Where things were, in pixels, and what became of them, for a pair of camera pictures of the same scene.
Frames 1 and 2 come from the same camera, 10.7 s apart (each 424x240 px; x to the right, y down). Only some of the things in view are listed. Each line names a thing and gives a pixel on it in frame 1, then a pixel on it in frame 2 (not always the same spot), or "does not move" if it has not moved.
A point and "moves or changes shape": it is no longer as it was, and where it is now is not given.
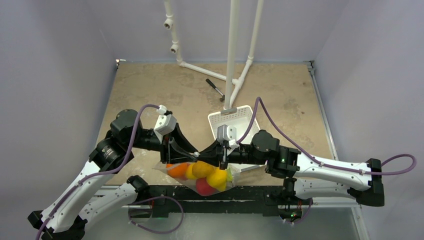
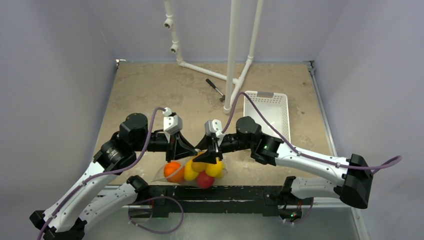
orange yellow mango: (202, 169) does not move
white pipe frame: (232, 86) does not move
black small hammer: (223, 98) does not move
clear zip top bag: (200, 178) moves or changes shape
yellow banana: (217, 178) to (189, 174)
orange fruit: (178, 169) moves or changes shape
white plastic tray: (241, 120) to (274, 106)
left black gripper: (171, 153) does not move
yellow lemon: (189, 172) to (215, 170)
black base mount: (277, 197) does not move
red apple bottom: (203, 188) to (204, 180)
